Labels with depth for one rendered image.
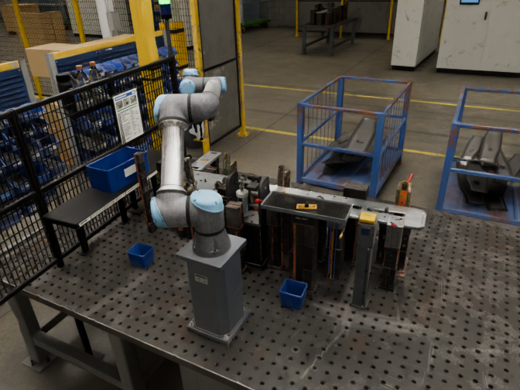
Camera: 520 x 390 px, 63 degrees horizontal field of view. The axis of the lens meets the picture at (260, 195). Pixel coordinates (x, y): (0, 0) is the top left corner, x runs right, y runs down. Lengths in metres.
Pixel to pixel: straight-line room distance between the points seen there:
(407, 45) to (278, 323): 8.34
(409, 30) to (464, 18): 1.01
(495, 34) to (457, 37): 0.65
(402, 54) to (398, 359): 8.41
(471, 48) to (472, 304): 7.86
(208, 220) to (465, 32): 8.49
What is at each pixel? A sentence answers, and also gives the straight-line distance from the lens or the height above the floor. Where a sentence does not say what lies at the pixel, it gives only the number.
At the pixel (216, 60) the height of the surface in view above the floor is 1.11.
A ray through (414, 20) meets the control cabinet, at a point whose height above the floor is 1.00.
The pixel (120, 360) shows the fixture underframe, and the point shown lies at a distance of 2.28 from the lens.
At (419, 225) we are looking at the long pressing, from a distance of 2.06.
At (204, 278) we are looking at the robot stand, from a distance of 1.67.
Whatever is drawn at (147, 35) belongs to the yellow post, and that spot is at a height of 1.71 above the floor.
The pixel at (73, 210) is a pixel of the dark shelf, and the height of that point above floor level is 1.03.
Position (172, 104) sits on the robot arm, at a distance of 1.71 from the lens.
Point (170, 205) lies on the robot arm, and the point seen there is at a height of 1.31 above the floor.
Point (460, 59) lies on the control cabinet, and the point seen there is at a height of 0.28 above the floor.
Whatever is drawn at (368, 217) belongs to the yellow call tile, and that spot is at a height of 1.16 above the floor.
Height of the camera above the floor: 2.06
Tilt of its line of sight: 28 degrees down
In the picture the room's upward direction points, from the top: 2 degrees counter-clockwise
